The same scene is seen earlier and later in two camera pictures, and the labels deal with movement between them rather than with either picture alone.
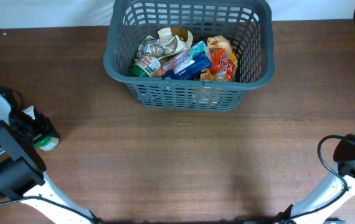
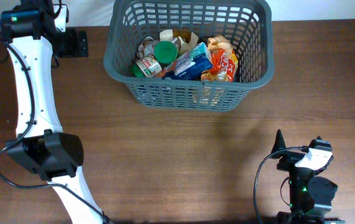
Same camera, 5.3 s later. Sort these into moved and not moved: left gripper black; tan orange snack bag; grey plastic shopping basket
Moved: left gripper black
Not moved: grey plastic shopping basket; tan orange snack bag
